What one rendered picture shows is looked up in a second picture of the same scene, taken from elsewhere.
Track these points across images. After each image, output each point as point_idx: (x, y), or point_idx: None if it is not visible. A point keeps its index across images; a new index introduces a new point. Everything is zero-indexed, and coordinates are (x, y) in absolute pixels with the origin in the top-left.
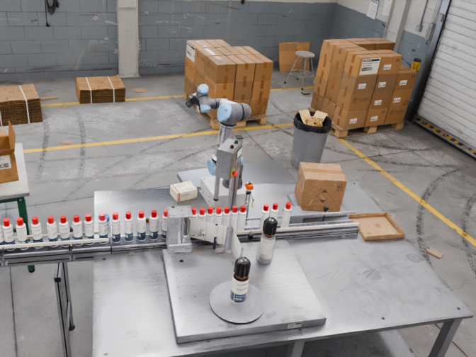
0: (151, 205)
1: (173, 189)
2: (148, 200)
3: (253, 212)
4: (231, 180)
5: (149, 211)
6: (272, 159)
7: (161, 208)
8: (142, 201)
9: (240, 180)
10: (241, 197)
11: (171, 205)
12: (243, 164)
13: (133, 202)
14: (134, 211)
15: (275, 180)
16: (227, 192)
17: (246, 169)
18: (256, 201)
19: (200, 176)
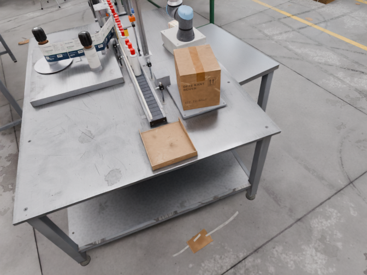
0: (160, 23)
1: (172, 21)
2: (167, 21)
3: (168, 61)
4: (133, 8)
5: (153, 24)
6: (274, 61)
7: (158, 27)
8: (164, 20)
9: (182, 34)
10: (173, 47)
11: (164, 29)
12: (182, 18)
13: (162, 17)
14: (152, 20)
15: (230, 67)
16: (170, 35)
17: (240, 49)
18: None
19: (211, 32)
